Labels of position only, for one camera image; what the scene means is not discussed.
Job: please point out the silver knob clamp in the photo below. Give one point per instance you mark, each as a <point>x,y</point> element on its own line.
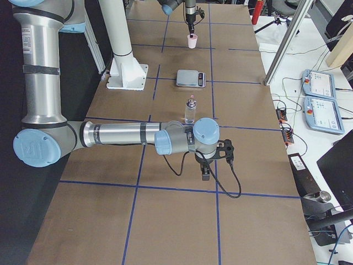
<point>322,196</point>

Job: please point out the teach pendant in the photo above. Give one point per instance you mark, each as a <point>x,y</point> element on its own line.
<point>323,115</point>
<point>318,84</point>

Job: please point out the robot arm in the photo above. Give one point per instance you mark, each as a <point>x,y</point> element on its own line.
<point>168,6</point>
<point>47,135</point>

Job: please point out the lower teach pendant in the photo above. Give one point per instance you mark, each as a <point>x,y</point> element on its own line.
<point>323,115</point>

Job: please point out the black box with label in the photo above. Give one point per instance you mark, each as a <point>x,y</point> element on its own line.
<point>305,182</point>

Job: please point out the black monitor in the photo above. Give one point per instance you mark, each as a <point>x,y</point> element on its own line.
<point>336,168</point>

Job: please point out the aluminium frame post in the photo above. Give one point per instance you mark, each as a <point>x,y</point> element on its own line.
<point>295,23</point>

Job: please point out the upper teach pendant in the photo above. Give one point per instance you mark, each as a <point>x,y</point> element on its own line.
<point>318,84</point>

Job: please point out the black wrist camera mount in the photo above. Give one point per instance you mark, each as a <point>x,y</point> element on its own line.
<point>225,150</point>
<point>200,12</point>

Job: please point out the lower orange connector box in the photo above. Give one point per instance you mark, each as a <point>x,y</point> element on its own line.
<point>287,135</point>

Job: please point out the orange connector box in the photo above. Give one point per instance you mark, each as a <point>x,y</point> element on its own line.
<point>281,114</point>
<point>287,135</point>

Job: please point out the upper orange connector box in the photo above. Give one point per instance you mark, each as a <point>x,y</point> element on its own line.
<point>281,114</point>

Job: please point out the pink plastic cup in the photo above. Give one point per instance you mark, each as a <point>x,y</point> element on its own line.
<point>192,40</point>

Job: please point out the silver digital kitchen scale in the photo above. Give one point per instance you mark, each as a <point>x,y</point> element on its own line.
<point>190,78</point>

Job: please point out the white camera stand pole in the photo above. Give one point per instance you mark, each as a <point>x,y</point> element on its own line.
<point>126,72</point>

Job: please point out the red cylinder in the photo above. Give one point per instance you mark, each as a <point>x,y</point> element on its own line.
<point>257,11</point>

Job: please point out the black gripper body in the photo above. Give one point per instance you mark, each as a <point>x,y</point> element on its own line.
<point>190,14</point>
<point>202,161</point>

